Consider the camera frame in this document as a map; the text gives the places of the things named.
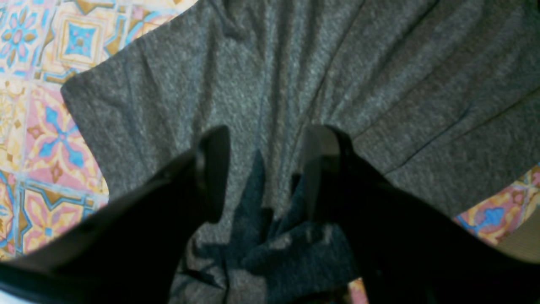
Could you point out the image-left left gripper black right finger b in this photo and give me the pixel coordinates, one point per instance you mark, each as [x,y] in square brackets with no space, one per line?
[408,252]

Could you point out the patterned tile tablecloth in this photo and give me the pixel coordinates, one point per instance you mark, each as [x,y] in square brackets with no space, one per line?
[49,177]

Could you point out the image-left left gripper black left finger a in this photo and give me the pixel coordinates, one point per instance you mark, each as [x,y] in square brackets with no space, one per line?
[128,251]

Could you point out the grey t-shirt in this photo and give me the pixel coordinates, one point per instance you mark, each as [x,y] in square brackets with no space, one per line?
[440,96]

